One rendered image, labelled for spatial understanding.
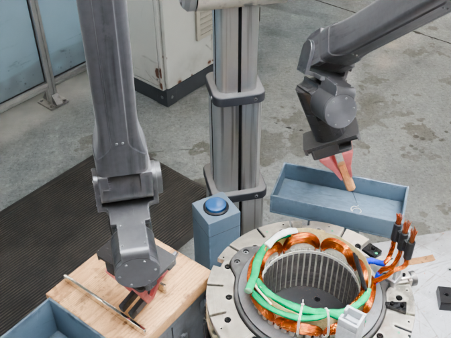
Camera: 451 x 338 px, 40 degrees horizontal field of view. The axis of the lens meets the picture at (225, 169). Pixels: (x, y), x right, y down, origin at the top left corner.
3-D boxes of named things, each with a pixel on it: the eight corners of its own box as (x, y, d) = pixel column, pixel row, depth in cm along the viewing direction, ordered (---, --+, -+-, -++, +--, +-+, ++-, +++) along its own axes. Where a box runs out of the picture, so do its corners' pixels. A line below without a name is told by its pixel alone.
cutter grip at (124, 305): (124, 312, 95) (121, 308, 94) (120, 310, 96) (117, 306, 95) (141, 293, 97) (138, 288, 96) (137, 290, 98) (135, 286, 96)
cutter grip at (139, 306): (133, 319, 95) (131, 315, 93) (129, 316, 95) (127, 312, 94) (150, 299, 96) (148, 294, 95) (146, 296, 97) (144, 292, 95)
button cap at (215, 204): (229, 208, 120) (229, 205, 119) (211, 216, 118) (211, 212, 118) (219, 196, 122) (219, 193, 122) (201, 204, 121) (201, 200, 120)
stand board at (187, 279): (131, 364, 93) (130, 355, 91) (47, 302, 102) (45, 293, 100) (214, 281, 105) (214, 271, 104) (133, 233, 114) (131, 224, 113)
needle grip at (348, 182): (356, 190, 117) (345, 164, 114) (347, 192, 117) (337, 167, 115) (355, 185, 118) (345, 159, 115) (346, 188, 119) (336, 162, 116)
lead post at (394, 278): (401, 278, 98) (415, 225, 91) (393, 288, 97) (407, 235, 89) (391, 273, 99) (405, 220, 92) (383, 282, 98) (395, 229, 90)
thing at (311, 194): (385, 283, 138) (409, 186, 120) (379, 320, 130) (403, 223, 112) (277, 257, 144) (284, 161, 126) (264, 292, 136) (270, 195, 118)
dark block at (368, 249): (373, 263, 103) (374, 255, 102) (360, 255, 104) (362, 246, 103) (380, 257, 104) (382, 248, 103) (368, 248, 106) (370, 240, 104)
